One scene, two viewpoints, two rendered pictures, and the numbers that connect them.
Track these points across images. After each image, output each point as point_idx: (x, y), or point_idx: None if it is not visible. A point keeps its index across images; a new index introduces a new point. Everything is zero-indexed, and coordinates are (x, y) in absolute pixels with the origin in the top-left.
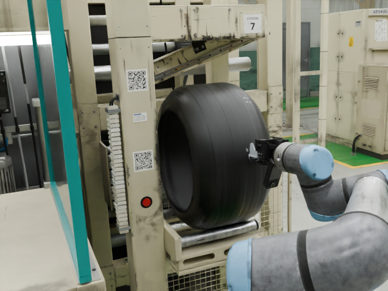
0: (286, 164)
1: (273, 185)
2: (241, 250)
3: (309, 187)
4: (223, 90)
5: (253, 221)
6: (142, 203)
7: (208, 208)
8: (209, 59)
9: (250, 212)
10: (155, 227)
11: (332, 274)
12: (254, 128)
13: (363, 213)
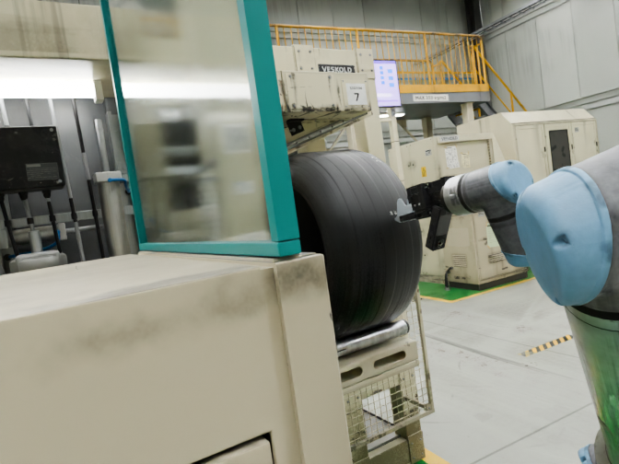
0: (467, 196)
1: (440, 244)
2: (555, 179)
3: (508, 218)
4: (344, 152)
5: (402, 320)
6: None
7: (350, 298)
8: (309, 142)
9: (402, 302)
10: None
11: None
12: (394, 187)
13: None
